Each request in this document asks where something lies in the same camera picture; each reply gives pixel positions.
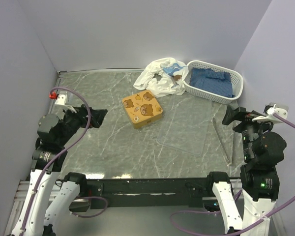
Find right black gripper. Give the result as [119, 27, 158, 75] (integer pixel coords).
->
[222, 102, 273, 160]

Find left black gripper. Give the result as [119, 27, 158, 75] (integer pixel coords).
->
[57, 103, 107, 145]

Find metal tongs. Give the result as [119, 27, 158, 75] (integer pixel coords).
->
[211, 118, 237, 166]

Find clear plastic tray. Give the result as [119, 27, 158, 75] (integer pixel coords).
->
[156, 92, 212, 155]

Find gold cookie tin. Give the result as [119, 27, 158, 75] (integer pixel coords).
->
[130, 112, 163, 129]

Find silver tin lid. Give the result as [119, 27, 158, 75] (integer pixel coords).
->
[122, 90, 163, 123]

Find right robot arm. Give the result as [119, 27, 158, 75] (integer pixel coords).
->
[205, 104, 288, 236]

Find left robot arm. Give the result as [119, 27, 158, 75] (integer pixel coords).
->
[11, 105, 108, 236]

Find blue folded cloth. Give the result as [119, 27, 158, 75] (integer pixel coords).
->
[189, 68, 234, 98]

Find white laundry basket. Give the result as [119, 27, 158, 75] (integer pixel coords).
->
[183, 60, 244, 104]

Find white crumpled shirt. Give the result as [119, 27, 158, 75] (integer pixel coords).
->
[133, 58, 189, 98]

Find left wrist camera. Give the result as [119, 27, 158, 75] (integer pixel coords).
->
[49, 91, 77, 113]

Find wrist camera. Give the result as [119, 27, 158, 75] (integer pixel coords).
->
[252, 103, 289, 124]
[49, 91, 77, 113]

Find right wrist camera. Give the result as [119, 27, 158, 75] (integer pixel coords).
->
[252, 103, 289, 124]

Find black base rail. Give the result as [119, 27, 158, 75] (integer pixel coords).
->
[76, 177, 216, 209]

